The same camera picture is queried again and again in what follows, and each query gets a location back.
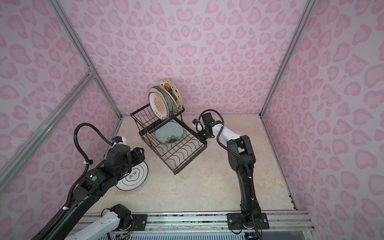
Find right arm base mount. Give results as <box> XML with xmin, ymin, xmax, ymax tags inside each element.
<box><xmin>226</xmin><ymin>213</ymin><xmax>270</xmax><ymax>231</ymax></box>

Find cream star cartoon plate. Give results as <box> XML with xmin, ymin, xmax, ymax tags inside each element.
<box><xmin>159</xmin><ymin>79</ymin><xmax>183</xmax><ymax>111</ymax></box>

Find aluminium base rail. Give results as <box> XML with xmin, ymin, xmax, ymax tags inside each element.
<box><xmin>56</xmin><ymin>209</ymin><xmax>319</xmax><ymax>240</ymax></box>

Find aluminium frame post left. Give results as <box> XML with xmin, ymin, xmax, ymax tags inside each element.
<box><xmin>47</xmin><ymin>0</ymin><xmax>123</xmax><ymax>120</ymax></box>

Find light green flower plate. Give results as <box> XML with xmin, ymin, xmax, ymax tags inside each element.
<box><xmin>156</xmin><ymin>122</ymin><xmax>184</xmax><ymax>144</ymax></box>

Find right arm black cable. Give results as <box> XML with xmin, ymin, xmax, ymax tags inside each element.
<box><xmin>198</xmin><ymin>109</ymin><xmax>259</xmax><ymax>211</ymax></box>

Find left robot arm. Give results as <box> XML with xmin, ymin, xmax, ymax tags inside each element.
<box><xmin>32</xmin><ymin>144</ymin><xmax>145</xmax><ymax>240</ymax></box>

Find aluminium frame diagonal beam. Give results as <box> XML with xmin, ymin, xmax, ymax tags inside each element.
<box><xmin>1</xmin><ymin>71</ymin><xmax>95</xmax><ymax>193</ymax></box>

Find white plate black rings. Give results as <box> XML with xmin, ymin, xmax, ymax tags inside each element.
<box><xmin>115</xmin><ymin>161</ymin><xmax>149</xmax><ymax>192</ymax></box>

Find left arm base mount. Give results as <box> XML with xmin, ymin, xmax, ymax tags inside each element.
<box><xmin>116</xmin><ymin>214</ymin><xmax>148</xmax><ymax>232</ymax></box>

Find white plate dark blue rim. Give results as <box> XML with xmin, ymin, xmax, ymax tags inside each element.
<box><xmin>152</xmin><ymin>86</ymin><xmax>178</xmax><ymax>117</ymax></box>

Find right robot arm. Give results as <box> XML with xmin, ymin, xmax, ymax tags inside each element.
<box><xmin>193</xmin><ymin>109</ymin><xmax>270</xmax><ymax>235</ymax></box>

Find black wire dish rack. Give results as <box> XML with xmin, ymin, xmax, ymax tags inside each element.
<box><xmin>131</xmin><ymin>104</ymin><xmax>208</xmax><ymax>175</ymax></box>

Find white plate brown rim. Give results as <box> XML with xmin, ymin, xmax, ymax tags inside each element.
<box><xmin>149</xmin><ymin>86</ymin><xmax>174</xmax><ymax>120</ymax></box>

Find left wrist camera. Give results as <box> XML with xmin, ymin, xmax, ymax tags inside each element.
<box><xmin>111</xmin><ymin>136</ymin><xmax>127</xmax><ymax>146</ymax></box>

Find aluminium frame post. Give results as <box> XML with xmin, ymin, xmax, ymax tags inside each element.
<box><xmin>259</xmin><ymin>0</ymin><xmax>318</xmax><ymax>119</ymax></box>
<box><xmin>47</xmin><ymin>0</ymin><xmax>123</xmax><ymax>120</ymax></box>

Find aluminium frame post right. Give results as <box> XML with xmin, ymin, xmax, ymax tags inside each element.
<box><xmin>259</xmin><ymin>0</ymin><xmax>318</xmax><ymax>119</ymax></box>

